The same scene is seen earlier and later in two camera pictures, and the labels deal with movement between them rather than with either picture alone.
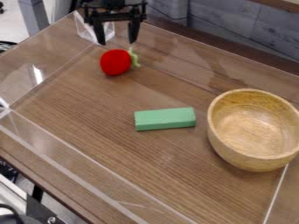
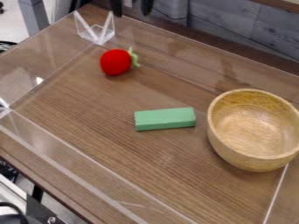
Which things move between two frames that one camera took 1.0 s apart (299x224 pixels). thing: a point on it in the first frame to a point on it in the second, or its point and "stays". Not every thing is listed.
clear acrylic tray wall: [173, 121] stays
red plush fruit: [116, 61] stays
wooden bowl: [253, 129] stays
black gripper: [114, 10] to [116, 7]
